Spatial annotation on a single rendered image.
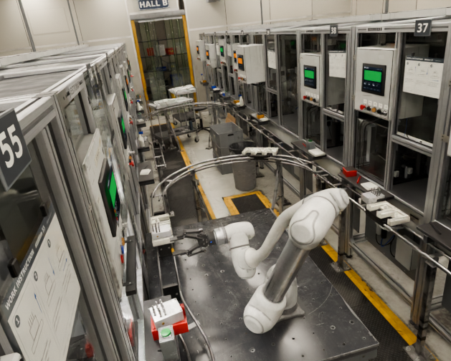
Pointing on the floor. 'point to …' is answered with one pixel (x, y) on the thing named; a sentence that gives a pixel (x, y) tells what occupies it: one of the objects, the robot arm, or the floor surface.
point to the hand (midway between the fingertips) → (176, 246)
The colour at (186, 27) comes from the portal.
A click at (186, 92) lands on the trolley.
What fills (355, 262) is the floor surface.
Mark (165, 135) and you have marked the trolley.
